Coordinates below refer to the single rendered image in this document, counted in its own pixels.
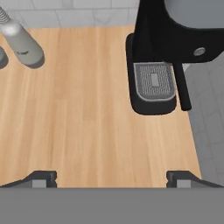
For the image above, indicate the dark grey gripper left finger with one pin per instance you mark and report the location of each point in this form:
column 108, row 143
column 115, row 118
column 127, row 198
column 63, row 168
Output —
column 43, row 178

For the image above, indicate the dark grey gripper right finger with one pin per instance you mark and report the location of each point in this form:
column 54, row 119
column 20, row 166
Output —
column 180, row 178

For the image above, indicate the black coffee machine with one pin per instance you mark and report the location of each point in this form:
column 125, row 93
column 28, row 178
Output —
column 163, row 52

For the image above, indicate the grey round container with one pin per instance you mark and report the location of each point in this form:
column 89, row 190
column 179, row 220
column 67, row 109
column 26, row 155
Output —
column 2, row 58

